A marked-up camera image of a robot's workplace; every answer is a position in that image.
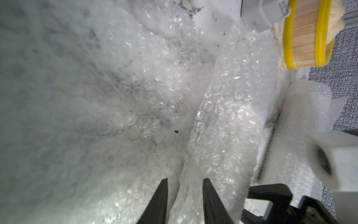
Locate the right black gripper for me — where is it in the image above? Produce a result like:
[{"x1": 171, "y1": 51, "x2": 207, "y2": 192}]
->
[{"x1": 241, "y1": 183, "x2": 337, "y2": 224}]

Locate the yellow steamer basket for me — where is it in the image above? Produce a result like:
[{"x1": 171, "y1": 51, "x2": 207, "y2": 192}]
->
[{"x1": 283, "y1": 0, "x2": 346, "y2": 70}]

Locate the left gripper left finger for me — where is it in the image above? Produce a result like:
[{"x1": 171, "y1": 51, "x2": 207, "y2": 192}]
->
[{"x1": 137, "y1": 178, "x2": 168, "y2": 224}]

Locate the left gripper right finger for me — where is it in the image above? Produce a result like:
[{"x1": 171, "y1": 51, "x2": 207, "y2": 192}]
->
[{"x1": 202, "y1": 178, "x2": 234, "y2": 224}]

